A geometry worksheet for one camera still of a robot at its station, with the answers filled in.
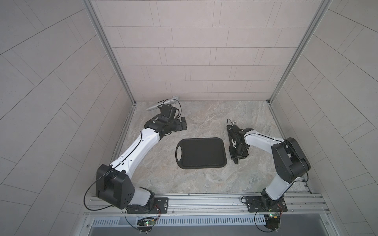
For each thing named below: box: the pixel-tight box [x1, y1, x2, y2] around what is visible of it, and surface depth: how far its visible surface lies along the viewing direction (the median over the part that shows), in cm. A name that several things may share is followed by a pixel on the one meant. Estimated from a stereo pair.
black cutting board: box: [175, 137, 227, 169], surface depth 93 cm
